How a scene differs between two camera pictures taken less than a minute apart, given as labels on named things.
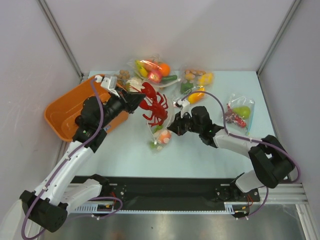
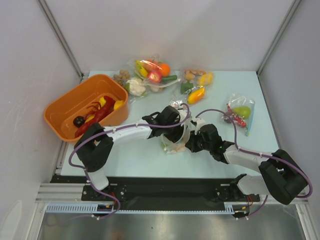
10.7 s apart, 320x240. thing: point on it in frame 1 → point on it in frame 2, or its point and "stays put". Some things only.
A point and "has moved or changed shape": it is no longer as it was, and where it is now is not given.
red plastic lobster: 153,103 has moved or changed shape
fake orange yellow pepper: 198,97 stays put
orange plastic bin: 60,117 stays put
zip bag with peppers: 193,83 stays put
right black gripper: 182,122 → 193,144
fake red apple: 155,76 stays put
